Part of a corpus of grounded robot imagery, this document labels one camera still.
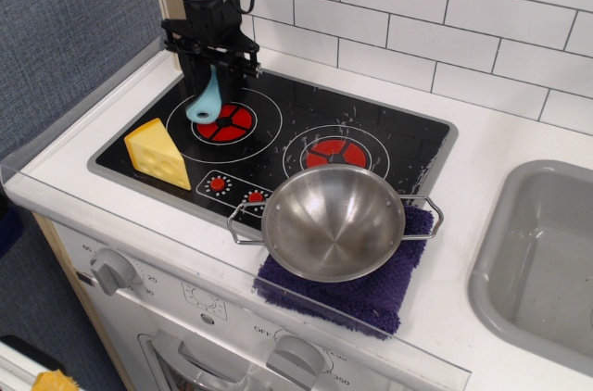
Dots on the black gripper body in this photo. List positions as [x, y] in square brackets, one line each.
[212, 33]

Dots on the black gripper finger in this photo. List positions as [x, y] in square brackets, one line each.
[197, 74]
[230, 78]

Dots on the light blue dish brush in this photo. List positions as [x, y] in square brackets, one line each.
[207, 107]

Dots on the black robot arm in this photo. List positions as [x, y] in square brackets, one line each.
[209, 41]

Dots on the yellow cheese wedge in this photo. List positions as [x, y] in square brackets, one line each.
[153, 152]

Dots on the grey left oven knob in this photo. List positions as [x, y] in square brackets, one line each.
[112, 270]

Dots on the grey oven knob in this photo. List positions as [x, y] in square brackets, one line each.
[112, 270]
[296, 359]

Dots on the white toy oven front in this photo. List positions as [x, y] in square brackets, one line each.
[169, 334]

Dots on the purple folded cloth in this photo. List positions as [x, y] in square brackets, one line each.
[369, 305]

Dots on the grey right oven knob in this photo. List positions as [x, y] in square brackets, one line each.
[296, 359]

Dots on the yellow object at corner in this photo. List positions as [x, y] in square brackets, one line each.
[54, 381]

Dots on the grey sink basin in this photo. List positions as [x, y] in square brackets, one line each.
[531, 283]

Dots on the steel bowl with handles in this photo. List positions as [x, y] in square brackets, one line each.
[337, 223]

